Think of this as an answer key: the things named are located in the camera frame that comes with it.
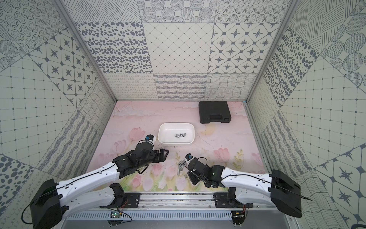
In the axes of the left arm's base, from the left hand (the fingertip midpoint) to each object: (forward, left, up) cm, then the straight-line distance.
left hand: (164, 149), depth 79 cm
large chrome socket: (+16, -5, -11) cm, 20 cm away
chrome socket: (+16, -8, -11) cm, 21 cm away
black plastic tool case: (+36, -33, -7) cm, 49 cm away
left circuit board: (-30, +24, -14) cm, 40 cm away
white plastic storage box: (+17, -5, -10) cm, 21 cm away
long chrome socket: (-9, -8, -13) cm, 17 cm away
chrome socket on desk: (-3, -10, -12) cm, 16 cm away
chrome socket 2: (+17, -10, -11) cm, 23 cm away
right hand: (-9, -16, -10) cm, 21 cm away
